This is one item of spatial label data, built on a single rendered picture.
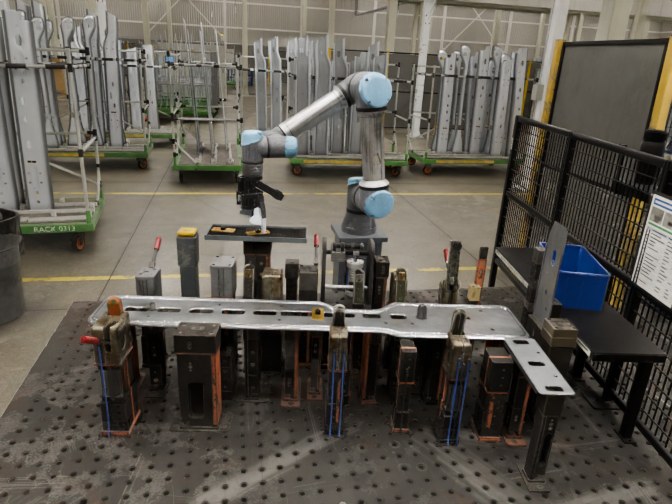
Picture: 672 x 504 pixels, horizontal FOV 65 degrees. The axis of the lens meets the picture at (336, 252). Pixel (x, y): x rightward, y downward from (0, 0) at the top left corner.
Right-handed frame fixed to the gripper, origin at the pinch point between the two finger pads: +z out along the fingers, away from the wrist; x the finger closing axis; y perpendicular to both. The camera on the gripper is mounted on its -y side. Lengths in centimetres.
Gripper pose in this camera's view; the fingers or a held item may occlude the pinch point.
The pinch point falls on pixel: (258, 227)
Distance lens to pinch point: 196.4
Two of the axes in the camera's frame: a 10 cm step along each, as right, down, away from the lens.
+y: -8.9, 1.2, -4.4
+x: 4.5, 3.3, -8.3
